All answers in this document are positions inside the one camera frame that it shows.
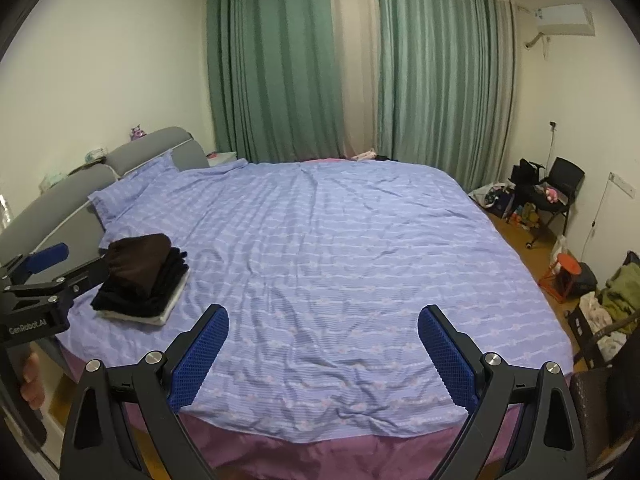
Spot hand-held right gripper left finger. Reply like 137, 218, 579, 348
60, 304, 231, 480

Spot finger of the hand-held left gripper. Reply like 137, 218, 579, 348
0, 242, 69, 286
5, 254, 112, 306

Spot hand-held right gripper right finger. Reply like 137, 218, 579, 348
417, 304, 588, 480

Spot brown pants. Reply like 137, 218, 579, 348
106, 232, 173, 298

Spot person's left hand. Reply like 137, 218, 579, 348
19, 351, 45, 411

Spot white folded cloth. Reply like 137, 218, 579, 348
97, 265, 193, 328

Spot stack of black folded clothes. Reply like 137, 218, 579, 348
90, 246, 191, 318

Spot blue striped pillow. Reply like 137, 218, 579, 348
89, 155, 181, 233

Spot grey padded headboard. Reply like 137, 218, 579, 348
0, 126, 210, 271

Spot blue striped bed sheet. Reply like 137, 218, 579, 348
55, 159, 576, 433

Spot red stool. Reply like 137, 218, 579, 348
540, 252, 581, 301

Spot purple bed skirt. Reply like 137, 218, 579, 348
60, 340, 576, 463

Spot white pink cloth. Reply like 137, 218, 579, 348
580, 292, 626, 361

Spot dark wicker chair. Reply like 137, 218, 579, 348
570, 365, 640, 466

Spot dark grey bag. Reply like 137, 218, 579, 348
570, 262, 598, 296

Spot colourful toy pile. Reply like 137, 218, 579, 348
470, 180, 541, 231

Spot olive green jacket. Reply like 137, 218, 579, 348
600, 262, 640, 331

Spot black bag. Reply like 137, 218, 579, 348
510, 158, 546, 186

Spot black chair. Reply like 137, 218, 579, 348
525, 156, 586, 248

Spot green curtain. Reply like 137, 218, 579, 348
205, 0, 346, 163
375, 0, 518, 193

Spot beige sheer curtain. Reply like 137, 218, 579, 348
332, 0, 381, 158

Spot white air conditioner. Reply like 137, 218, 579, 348
530, 4, 597, 37

